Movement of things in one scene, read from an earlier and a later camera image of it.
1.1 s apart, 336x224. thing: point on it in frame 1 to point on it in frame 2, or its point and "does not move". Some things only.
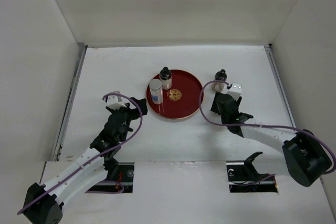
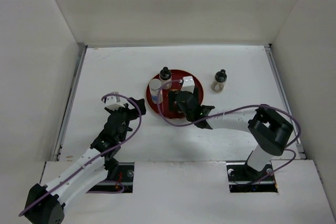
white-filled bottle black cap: x=166 y=76 does not move
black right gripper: x=214 y=105 to x=172 y=97
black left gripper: x=134 y=112 does not move
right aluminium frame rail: x=281 y=85 does not move
